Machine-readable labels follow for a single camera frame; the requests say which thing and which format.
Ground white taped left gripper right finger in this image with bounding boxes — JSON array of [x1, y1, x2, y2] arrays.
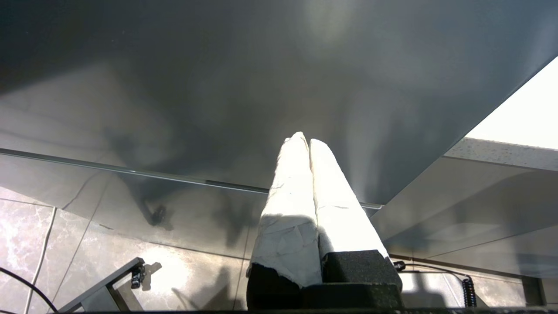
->
[[309, 139, 402, 288]]

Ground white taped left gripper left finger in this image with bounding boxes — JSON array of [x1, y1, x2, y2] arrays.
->
[[245, 132, 323, 310]]

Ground grey base cabinet front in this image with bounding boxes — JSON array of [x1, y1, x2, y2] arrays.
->
[[370, 155, 558, 280]]

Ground grey tall cabinet door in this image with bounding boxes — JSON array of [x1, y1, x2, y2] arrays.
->
[[0, 0, 558, 262]]

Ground chrome cabinet trim strip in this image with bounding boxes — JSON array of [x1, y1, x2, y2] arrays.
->
[[0, 148, 383, 210]]

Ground black coiled cable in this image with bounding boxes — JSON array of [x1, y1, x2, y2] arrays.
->
[[392, 261, 477, 308]]

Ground thin black cable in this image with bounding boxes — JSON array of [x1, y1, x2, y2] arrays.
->
[[0, 267, 58, 313]]

